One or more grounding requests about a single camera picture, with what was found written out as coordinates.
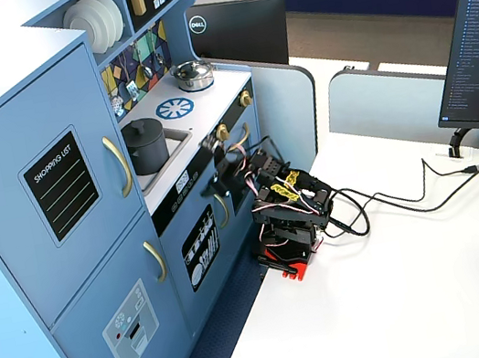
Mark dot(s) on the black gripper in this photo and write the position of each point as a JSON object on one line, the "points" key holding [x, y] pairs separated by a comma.
{"points": [[219, 160]]}

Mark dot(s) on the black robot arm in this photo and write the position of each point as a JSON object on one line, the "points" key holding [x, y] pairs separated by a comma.
{"points": [[292, 216]]}

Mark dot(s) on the red robot base clamp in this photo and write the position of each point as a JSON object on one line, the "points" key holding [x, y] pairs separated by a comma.
{"points": [[294, 266]]}

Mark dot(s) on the steel pot with lid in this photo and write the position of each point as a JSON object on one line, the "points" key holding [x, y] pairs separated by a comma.
{"points": [[193, 78]]}

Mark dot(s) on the gold stove knob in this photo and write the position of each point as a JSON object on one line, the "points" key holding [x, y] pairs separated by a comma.
{"points": [[246, 98], [222, 133]]}

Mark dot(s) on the gray toy sink basin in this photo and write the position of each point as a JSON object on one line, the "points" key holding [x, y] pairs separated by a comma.
{"points": [[180, 145]]}

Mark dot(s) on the oven door with window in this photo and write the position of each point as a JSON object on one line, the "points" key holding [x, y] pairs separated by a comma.
{"points": [[252, 130]]}

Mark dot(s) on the dishwasher door with dish print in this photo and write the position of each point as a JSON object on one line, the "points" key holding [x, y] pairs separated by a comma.
{"points": [[203, 259]]}

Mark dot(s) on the dark gray pot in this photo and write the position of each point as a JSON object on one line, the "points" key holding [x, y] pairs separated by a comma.
{"points": [[149, 156]]}

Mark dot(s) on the light blue desk divider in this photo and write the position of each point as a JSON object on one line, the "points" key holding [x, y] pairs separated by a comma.
{"points": [[283, 111], [384, 102]]}

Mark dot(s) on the steel toy ladle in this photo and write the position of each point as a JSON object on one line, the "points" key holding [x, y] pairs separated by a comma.
{"points": [[118, 107]]}

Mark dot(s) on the steel toy spatula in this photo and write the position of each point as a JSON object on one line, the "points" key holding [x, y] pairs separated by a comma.
{"points": [[132, 90]]}

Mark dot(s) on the steel toy round spoon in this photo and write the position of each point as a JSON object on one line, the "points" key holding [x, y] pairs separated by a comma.
{"points": [[147, 71]]}

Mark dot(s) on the small steel toy utensil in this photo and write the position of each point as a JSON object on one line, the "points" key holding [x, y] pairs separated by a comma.
{"points": [[158, 58]]}

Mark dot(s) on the black Dell monitor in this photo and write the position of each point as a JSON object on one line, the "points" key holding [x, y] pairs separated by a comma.
{"points": [[241, 32]]}

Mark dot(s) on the white toy plate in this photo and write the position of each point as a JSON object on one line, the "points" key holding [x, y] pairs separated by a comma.
{"points": [[115, 13], [104, 19], [81, 30]]}

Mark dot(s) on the freezer door with dispenser print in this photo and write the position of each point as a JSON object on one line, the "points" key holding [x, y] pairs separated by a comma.
{"points": [[94, 353]]}

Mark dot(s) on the fridge door with shopping list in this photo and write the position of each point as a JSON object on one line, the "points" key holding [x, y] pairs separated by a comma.
{"points": [[5, 192]]}

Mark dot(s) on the blue toy kitchen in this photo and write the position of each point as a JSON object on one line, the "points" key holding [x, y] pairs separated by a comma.
{"points": [[1, 114]]}

